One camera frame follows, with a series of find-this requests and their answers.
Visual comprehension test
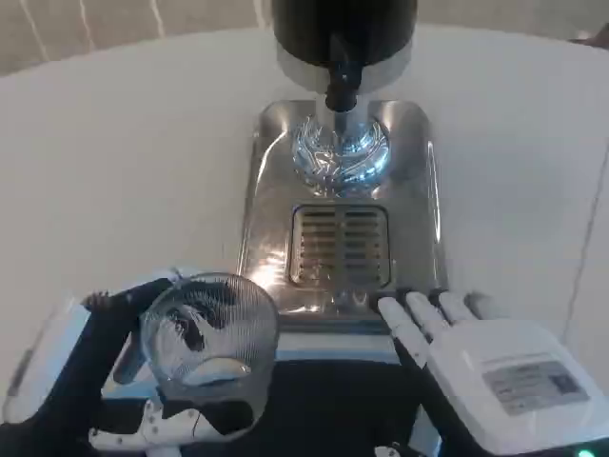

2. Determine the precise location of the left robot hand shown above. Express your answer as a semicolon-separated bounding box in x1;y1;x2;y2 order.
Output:
0;268;268;457

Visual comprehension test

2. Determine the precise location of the black steel drink dispenser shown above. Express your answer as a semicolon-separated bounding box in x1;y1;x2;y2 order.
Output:
269;0;420;192

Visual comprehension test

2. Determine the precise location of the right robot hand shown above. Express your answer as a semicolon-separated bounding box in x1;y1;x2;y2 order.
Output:
374;287;609;457

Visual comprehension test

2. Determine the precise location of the black dispenser tap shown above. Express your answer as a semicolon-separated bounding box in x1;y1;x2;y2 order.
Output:
323;33;363;113

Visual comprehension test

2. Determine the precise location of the black robot torso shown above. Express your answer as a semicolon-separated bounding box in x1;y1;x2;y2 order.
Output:
102;328;432;457

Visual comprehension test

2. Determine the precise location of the steel drip tray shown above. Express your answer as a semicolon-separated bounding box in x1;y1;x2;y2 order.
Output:
234;98;451;330

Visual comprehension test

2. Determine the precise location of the clear ribbed glass cup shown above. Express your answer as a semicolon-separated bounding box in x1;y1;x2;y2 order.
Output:
138;271;281;426

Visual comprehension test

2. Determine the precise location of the blurred brown object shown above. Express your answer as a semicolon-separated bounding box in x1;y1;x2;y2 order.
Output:
569;22;609;50

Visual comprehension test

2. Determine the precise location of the slotted steel drain grid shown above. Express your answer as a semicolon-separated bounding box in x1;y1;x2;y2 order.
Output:
286;203;395;288

